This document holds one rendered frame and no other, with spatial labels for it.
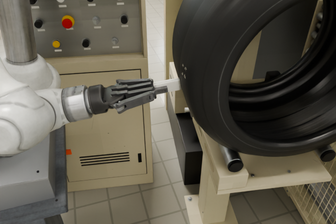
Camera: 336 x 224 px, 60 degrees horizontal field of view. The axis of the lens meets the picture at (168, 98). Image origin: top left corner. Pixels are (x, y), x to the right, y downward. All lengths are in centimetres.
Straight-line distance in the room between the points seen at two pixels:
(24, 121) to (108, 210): 133
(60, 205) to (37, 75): 46
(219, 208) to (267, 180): 75
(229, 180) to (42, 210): 63
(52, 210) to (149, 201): 85
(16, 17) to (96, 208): 122
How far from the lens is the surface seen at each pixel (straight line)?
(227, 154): 86
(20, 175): 111
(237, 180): 90
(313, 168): 107
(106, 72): 141
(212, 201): 163
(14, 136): 59
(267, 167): 102
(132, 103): 72
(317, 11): 129
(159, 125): 235
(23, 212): 116
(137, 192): 192
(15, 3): 104
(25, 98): 63
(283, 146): 84
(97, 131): 162
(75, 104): 74
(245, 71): 112
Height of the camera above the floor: 153
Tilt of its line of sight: 35 degrees down
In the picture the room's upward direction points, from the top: straight up
